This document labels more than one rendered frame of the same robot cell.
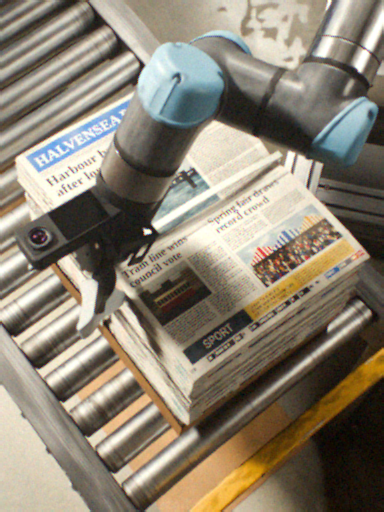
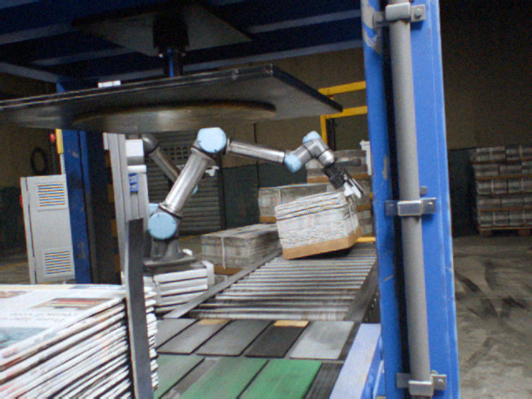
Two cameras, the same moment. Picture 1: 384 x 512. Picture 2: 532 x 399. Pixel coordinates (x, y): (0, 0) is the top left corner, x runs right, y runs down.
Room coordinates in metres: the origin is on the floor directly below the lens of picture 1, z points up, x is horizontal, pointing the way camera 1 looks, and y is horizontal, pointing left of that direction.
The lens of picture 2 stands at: (2.04, 1.76, 1.18)
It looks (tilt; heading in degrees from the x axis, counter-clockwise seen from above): 3 degrees down; 233
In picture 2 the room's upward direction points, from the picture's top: 4 degrees counter-clockwise
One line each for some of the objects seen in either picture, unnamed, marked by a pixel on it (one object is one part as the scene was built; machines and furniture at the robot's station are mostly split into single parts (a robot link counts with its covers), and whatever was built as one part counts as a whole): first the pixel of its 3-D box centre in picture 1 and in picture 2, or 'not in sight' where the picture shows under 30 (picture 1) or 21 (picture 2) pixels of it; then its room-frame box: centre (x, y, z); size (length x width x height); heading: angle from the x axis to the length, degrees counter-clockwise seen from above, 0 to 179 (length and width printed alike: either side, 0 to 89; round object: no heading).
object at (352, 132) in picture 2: not in sight; (365, 152); (-1.26, -1.26, 1.28); 0.57 x 0.01 x 0.65; 104
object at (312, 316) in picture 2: not in sight; (264, 319); (1.21, 0.60, 0.77); 0.47 x 0.05 x 0.05; 126
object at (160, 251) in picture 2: not in sight; (166, 247); (0.99, -0.44, 0.87); 0.15 x 0.15 x 0.10
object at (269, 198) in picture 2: not in sight; (293, 204); (-0.24, -1.00, 0.95); 0.38 x 0.29 x 0.23; 105
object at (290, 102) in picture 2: not in sight; (177, 114); (1.56, 0.85, 1.30); 0.55 x 0.55 x 0.03; 36
